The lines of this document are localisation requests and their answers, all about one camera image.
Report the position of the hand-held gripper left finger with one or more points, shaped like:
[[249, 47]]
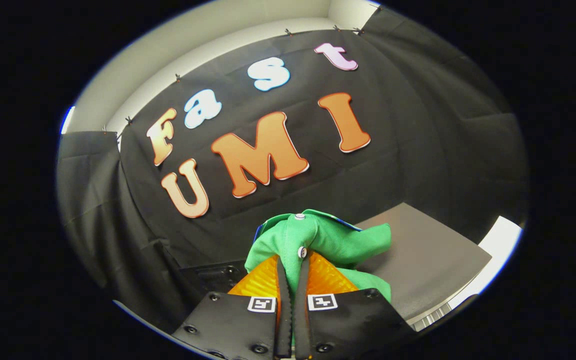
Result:
[[284, 320]]

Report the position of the green polo shirt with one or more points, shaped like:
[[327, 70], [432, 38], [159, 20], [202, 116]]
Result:
[[328, 240]]

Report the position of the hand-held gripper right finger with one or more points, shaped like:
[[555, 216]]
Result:
[[302, 320]]

